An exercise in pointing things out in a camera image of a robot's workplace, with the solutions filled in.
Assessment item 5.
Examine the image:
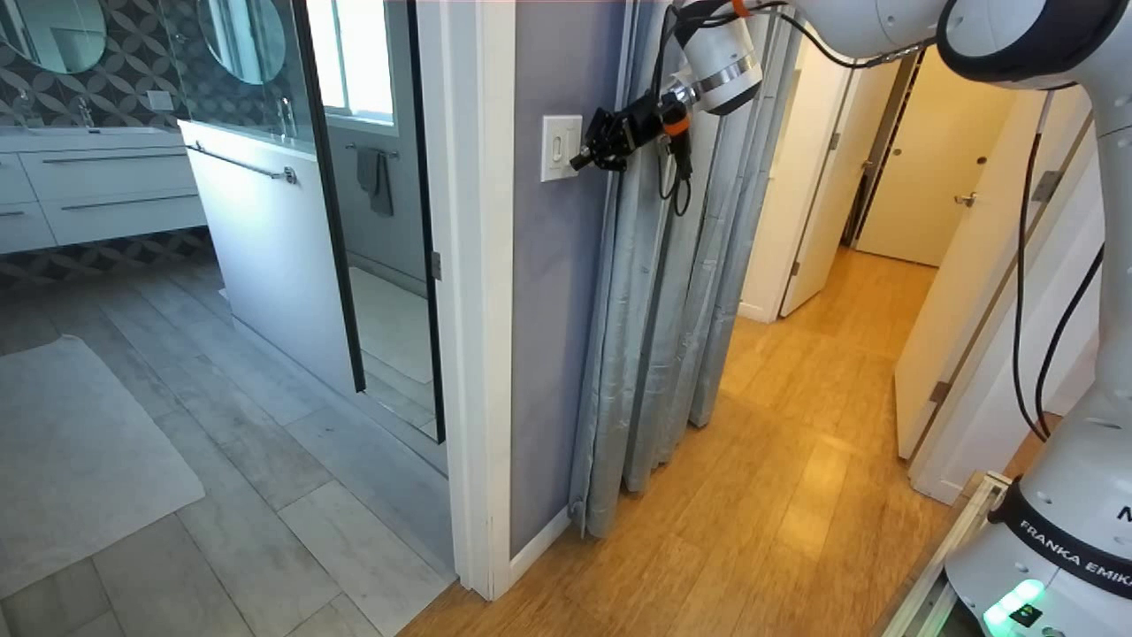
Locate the white closet door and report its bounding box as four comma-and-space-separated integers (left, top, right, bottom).
776, 55, 884, 321

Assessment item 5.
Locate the robot mounting platform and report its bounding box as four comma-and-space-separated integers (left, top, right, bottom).
878, 468, 1020, 637

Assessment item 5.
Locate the black framed glass door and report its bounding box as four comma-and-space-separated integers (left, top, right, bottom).
289, 0, 449, 444

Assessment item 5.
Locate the white door with metal hinges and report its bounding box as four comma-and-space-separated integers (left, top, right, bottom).
893, 80, 1107, 468

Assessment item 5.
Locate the white vanity with drawers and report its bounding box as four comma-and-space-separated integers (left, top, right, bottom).
0, 124, 211, 262

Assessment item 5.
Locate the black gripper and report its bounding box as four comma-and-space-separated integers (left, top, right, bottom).
567, 83, 698, 176

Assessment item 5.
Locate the round wall mirror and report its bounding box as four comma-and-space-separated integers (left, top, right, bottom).
200, 0, 294, 93
0, 0, 113, 80

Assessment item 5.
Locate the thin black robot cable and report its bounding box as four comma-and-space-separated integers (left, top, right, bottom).
1030, 242, 1107, 443

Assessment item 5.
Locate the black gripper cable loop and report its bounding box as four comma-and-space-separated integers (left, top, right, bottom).
652, 124, 700, 220

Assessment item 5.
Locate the white cabinet with bar handle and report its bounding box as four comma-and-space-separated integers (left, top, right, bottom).
172, 117, 360, 395

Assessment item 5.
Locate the grey pleated curtain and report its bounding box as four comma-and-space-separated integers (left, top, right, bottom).
568, 0, 795, 540

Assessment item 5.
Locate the cream hallway door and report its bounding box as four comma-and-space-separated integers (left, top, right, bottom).
852, 44, 1043, 271

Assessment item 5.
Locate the bright bathroom window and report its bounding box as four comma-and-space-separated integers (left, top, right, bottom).
301, 0, 401, 129

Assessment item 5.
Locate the white wall light switch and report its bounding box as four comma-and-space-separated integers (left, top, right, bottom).
538, 114, 586, 186

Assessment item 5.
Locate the grey hanging towel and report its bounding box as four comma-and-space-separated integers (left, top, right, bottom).
352, 140, 401, 222

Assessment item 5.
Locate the grey bath mat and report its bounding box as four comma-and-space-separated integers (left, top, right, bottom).
0, 331, 207, 601

